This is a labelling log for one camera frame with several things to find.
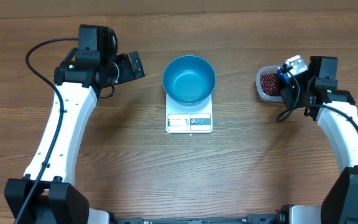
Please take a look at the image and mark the blue plastic measuring scoop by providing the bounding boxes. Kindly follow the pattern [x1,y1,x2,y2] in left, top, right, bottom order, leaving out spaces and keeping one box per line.
[277,67,290,86]

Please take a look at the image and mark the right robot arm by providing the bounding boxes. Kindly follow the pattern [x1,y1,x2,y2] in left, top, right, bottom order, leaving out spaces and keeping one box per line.
[276,55,358,223]

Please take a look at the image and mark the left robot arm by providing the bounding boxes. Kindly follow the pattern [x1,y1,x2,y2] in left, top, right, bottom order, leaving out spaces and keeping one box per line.
[4,24,145,223]

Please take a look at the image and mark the blue metal bowl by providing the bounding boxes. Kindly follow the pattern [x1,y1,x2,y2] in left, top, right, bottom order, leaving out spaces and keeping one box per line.
[162,55,216,105]

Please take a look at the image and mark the white digital kitchen scale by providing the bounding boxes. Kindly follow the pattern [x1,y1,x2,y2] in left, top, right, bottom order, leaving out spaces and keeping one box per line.
[165,95,213,134]

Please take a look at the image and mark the red adzuki beans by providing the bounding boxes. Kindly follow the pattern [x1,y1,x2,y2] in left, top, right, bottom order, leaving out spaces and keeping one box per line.
[260,73,280,96]

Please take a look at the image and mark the clear plastic food container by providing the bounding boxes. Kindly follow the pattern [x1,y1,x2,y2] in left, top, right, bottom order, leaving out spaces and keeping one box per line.
[255,65,283,103]

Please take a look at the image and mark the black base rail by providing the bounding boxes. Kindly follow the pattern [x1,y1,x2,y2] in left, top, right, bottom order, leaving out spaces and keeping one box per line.
[111,214,275,224]

